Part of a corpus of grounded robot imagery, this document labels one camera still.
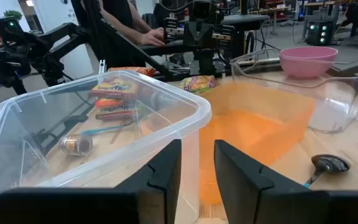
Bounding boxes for small cork-stoppered glass jar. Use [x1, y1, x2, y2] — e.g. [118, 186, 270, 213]
[57, 134, 93, 157]

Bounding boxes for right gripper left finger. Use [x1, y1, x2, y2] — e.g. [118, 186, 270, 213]
[0, 139, 183, 224]

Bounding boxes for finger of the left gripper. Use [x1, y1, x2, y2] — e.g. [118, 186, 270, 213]
[183, 21, 199, 47]
[198, 21, 214, 47]

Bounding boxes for person's forearm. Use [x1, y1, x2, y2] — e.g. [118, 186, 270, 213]
[128, 0, 155, 32]
[99, 7, 155, 44]

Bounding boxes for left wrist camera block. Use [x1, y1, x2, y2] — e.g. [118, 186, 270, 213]
[191, 0, 214, 21]

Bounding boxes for black spoon blue handle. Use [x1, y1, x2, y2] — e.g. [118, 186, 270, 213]
[303, 154, 351, 189]
[81, 121, 135, 136]

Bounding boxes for large clear plastic container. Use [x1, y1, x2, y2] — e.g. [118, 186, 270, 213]
[0, 70, 213, 224]

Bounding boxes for orange flat mat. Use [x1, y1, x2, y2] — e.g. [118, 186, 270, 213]
[199, 82, 316, 206]

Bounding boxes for roast beef Maruchan ramen pack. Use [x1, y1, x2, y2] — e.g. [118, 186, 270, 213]
[90, 77, 139, 101]

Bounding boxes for lime chili shrimp ramen pack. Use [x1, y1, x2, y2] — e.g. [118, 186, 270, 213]
[178, 75, 216, 94]
[94, 104, 149, 121]

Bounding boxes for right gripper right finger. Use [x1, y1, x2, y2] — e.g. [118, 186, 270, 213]
[214, 139, 358, 224]

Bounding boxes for person's hand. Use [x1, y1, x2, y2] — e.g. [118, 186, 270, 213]
[140, 27, 167, 47]

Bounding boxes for black computer green lights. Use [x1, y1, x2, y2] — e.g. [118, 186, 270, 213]
[305, 20, 334, 47]

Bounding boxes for pink plastic bowl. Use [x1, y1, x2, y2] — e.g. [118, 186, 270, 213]
[278, 46, 339, 78]

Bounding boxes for small clear plastic container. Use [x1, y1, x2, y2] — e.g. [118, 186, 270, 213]
[230, 48, 358, 134]

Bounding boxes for orange Maruchan ramen pack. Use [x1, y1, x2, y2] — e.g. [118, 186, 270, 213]
[94, 98, 126, 110]

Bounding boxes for person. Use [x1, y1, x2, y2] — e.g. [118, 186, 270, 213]
[70, 0, 167, 68]

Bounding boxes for wooden background table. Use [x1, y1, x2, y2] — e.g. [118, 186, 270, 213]
[303, 1, 352, 10]

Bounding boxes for green plant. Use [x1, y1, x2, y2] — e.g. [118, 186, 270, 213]
[3, 9, 23, 20]

